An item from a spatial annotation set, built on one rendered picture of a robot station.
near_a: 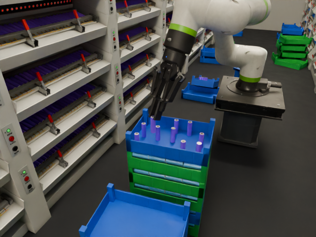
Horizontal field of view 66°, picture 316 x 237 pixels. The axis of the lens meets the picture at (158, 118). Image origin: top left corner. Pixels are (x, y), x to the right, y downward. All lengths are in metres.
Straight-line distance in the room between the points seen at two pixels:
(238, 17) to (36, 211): 1.07
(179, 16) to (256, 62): 0.80
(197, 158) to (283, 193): 0.71
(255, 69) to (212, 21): 0.79
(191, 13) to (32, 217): 1.00
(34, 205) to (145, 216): 0.50
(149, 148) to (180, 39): 0.39
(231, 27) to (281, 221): 0.91
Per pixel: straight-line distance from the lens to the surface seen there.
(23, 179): 1.10
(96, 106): 1.34
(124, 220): 0.92
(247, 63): 1.52
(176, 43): 0.79
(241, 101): 1.45
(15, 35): 1.04
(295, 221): 1.36
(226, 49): 1.46
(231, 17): 0.76
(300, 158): 1.74
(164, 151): 0.87
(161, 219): 0.91
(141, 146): 0.89
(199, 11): 0.79
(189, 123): 0.97
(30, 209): 1.20
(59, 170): 1.27
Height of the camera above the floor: 0.98
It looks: 31 degrees down
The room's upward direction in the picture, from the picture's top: straight up
